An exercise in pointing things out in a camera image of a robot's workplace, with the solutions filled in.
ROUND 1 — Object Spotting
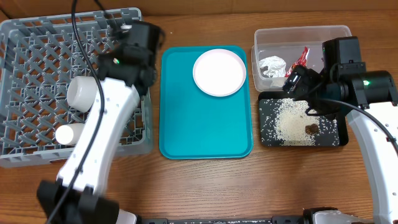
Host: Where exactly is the red snack wrapper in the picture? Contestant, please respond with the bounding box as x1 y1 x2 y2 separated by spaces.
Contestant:
285 47 310 78

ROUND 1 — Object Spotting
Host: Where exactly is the white tissue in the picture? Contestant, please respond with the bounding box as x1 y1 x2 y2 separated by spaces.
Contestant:
259 56 286 78

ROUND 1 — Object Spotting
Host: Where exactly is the brown food piece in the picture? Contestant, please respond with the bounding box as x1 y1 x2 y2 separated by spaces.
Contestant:
305 124 320 135

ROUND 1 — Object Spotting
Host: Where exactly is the grey small bowl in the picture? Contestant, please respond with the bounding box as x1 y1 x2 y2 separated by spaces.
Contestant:
67 76 98 113

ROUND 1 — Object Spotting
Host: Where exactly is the white paper cup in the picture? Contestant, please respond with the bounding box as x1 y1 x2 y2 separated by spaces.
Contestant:
55 123 85 146

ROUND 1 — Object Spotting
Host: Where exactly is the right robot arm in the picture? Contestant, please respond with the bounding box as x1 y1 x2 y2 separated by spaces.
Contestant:
283 36 397 223

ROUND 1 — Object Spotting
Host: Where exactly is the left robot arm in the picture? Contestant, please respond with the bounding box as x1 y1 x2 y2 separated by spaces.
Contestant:
37 21 165 223

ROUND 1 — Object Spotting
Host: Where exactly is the clear plastic bin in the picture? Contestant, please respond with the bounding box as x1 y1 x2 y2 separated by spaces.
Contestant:
251 25 351 92

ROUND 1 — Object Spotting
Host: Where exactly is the black plastic tray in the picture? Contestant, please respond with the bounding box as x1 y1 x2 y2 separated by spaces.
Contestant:
257 90 349 147

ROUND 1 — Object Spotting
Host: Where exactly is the large white plate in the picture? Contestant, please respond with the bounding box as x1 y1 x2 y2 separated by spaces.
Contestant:
193 49 246 97

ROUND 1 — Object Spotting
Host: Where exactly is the teal serving tray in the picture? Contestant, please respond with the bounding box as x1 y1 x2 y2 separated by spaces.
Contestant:
159 46 254 159

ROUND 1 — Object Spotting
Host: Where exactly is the grey dish rack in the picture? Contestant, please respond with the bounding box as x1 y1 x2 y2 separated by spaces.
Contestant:
1 7 142 168

